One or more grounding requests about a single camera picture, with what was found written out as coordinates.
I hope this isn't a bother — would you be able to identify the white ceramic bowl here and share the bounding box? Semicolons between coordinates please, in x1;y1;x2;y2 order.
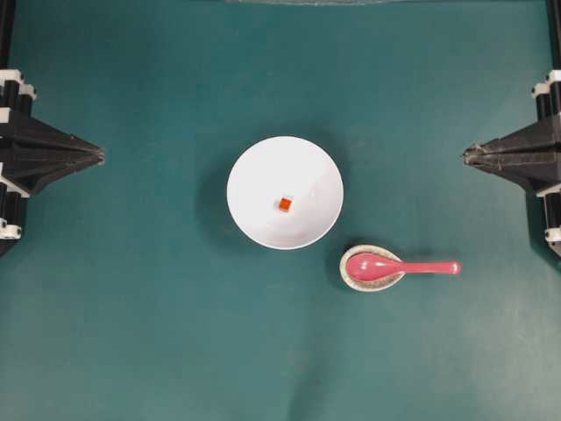
226;136;344;250

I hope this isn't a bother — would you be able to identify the pink ceramic spoon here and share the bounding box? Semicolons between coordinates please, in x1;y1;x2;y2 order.
345;253;462;282

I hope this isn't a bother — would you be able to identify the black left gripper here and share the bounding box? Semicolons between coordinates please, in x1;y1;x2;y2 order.
0;68;106;259

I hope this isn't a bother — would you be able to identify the small speckled ceramic cup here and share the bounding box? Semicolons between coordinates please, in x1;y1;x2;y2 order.
339;245;405;293

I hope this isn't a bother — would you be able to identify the small red block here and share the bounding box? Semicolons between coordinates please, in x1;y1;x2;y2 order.
278;197;292;212

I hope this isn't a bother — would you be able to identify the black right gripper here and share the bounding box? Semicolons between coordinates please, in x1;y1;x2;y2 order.
462;68;561;258

